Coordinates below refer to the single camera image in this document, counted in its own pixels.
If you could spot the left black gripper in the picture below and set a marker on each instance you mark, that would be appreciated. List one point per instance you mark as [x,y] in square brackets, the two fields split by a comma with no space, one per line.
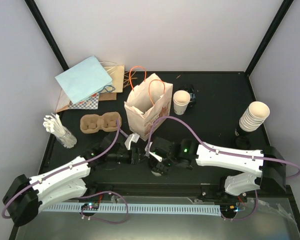
[136,160]

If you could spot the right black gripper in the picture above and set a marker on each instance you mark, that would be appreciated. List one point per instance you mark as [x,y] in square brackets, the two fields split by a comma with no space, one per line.
[161,169]

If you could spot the black plastic cup lid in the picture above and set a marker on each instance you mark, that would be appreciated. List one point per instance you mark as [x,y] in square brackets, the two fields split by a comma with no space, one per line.
[154,164]

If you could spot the white paper coffee cup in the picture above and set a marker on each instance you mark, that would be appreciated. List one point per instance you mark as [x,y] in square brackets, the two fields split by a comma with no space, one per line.
[157,171]

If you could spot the cream bear paper bag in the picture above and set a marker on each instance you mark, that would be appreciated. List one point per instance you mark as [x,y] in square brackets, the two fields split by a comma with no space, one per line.
[146,102]

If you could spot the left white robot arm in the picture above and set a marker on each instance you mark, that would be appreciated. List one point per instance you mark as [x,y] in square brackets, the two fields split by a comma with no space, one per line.
[28,196]

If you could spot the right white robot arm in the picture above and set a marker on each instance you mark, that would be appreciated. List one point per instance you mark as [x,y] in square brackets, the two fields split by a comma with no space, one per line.
[254,172]

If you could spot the black paper coffee cup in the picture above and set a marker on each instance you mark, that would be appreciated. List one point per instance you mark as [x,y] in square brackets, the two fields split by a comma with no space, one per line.
[191,91]

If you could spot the black cup lid stack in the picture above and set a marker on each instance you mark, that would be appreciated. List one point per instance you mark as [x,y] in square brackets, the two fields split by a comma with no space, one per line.
[242,143]

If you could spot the checkered paper bag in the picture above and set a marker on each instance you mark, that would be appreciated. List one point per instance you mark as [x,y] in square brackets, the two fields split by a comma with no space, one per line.
[89,104]

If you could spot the brown kraft paper bag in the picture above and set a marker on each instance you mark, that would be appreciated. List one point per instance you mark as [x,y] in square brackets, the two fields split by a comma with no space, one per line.
[108,93]

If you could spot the stack of white cups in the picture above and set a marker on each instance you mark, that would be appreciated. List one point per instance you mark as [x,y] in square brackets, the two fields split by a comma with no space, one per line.
[254,116]

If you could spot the light blue paper bag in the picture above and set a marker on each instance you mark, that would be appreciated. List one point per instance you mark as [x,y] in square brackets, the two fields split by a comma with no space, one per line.
[84,79]

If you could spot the white plastic cutlery bunch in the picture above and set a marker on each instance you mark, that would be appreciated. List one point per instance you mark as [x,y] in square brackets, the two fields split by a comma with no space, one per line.
[53,125]

